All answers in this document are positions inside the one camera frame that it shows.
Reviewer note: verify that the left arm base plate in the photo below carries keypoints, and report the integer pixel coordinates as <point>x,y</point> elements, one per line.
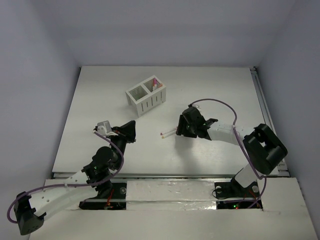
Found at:
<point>115,200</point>

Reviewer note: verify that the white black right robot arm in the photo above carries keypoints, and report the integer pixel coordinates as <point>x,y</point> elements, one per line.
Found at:
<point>262,148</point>

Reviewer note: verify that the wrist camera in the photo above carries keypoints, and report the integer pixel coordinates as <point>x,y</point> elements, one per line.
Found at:
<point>103,128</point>
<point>195,106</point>

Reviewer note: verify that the white foam front board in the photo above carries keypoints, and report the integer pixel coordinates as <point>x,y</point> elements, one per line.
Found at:
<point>284,217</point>

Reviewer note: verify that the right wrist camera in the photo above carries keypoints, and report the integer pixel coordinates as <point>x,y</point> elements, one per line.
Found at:
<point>195,106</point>

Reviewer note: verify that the magenta capped white marker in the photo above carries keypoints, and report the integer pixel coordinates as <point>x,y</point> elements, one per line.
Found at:
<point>154,82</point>

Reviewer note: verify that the yellow capped white marker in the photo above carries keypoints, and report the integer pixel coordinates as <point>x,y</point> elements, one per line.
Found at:
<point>168,134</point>

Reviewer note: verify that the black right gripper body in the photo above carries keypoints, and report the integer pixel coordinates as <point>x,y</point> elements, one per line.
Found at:
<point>187,129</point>

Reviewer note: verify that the white slotted stationery organizer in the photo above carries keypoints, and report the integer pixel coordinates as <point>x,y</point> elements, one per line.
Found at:
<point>143,99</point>

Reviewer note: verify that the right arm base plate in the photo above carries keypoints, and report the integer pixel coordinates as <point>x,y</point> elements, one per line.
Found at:
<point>231,189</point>

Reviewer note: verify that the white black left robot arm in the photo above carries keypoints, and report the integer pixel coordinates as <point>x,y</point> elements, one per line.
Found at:
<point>34,207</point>

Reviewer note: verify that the aluminium side rail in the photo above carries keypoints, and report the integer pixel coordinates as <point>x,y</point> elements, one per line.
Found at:
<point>282,166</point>

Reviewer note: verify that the pink capped white marker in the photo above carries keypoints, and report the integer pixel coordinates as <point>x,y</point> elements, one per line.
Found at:
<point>168,131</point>

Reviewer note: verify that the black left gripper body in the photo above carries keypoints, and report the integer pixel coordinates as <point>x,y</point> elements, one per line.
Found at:
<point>124,133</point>

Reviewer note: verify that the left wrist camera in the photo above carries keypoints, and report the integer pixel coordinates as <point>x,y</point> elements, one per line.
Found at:
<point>103,128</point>

